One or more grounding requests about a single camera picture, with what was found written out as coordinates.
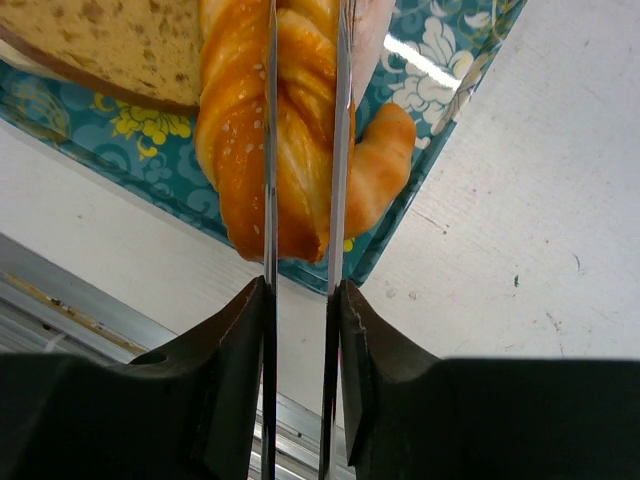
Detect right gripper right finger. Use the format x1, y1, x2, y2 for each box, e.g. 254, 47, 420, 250
339, 282, 639, 479

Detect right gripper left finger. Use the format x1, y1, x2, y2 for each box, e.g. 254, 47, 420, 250
1, 278, 265, 479

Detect fake croissant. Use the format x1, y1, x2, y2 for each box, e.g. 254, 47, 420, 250
345, 103, 416, 238

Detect twisted braided fake bread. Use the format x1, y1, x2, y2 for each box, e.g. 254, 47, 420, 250
193, 0, 357, 265

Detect metal tongs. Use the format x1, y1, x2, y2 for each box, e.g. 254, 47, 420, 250
261, 1, 355, 479

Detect white-edged fake bread slice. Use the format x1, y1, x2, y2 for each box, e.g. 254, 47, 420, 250
352, 0, 396, 107

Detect pale round bread slice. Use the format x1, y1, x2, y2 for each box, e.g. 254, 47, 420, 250
0, 40, 66, 82

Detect teal floral tray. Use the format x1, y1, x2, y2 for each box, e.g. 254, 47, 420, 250
1, 1, 523, 284

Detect brown baguette slice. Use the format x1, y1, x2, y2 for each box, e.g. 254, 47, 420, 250
1, 0, 202, 115

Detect aluminium frame rail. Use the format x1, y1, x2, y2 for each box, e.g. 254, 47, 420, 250
0, 232, 351, 480

